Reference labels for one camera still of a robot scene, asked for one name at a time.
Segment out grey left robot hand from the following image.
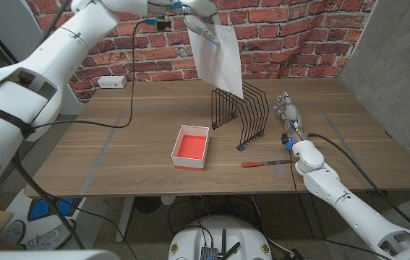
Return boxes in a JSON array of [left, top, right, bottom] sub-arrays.
[[161, 0, 223, 46]]

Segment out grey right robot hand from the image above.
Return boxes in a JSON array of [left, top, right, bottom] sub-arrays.
[[274, 91, 309, 145]]

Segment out white paper file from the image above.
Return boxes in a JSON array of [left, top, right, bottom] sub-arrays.
[[187, 22, 244, 100]]

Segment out white tray with red inside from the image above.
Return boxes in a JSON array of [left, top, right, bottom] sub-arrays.
[[171, 124, 210, 172]]

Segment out red brick printed backdrop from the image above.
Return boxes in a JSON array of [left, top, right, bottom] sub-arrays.
[[25, 0, 377, 104]]

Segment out white power strip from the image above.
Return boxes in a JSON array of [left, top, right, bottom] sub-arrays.
[[98, 75, 128, 90]]

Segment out black module with antennas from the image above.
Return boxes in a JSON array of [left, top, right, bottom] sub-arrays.
[[200, 227, 242, 260]]

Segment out white robot torso base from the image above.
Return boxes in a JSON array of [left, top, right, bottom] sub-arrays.
[[167, 215, 273, 260]]

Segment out white table leg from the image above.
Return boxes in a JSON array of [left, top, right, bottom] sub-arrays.
[[115, 196, 136, 243]]

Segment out white floor mat blue shapes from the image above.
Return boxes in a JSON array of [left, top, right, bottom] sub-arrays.
[[5, 189, 108, 250]]

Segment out grey sneaker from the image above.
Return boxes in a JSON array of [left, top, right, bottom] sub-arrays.
[[0, 220, 27, 245], [23, 219, 77, 251]]

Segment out black wire file holder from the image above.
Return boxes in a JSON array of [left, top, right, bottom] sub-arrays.
[[210, 79, 270, 152]]

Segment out knife with red handle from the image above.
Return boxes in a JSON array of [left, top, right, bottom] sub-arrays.
[[241, 160, 295, 168]]

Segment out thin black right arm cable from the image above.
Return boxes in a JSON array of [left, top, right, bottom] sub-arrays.
[[288, 147, 393, 260]]

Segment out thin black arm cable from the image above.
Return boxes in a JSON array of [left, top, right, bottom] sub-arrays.
[[288, 147, 393, 260], [33, 19, 162, 130]]

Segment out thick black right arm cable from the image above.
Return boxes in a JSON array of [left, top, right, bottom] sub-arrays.
[[307, 132, 410, 235]]

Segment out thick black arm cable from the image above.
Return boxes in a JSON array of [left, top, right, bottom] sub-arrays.
[[12, 0, 85, 251], [307, 132, 410, 235]]

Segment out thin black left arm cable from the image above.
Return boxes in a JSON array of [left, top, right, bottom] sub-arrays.
[[33, 19, 162, 130]]

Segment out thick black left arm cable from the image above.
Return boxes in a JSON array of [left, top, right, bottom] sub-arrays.
[[12, 0, 85, 251]]

